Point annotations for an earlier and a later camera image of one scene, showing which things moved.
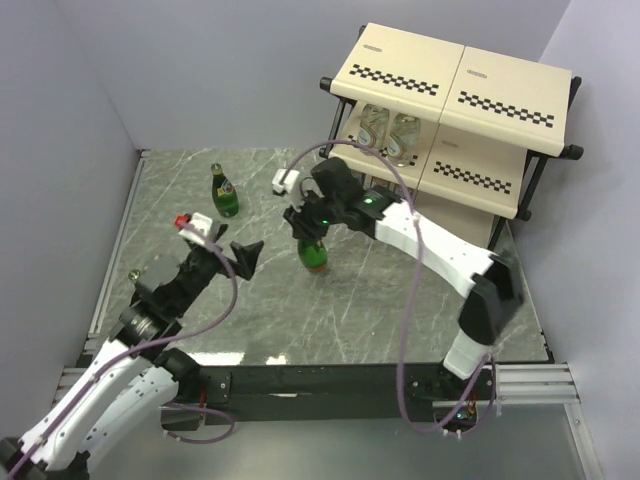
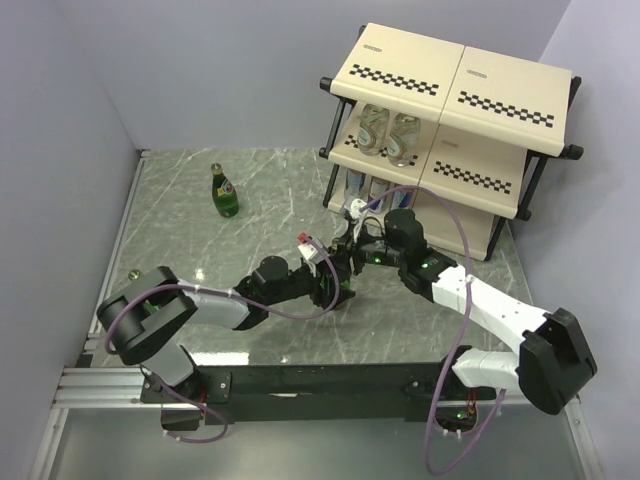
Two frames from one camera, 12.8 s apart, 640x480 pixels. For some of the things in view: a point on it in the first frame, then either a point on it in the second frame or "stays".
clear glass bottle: x=404 y=135 stays
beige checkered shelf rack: x=467 y=124 stays
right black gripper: x=302 y=226 → x=354 y=252
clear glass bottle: x=373 y=125 stays
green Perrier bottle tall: x=224 y=192 stays
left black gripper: x=247 y=256 → x=322 y=296
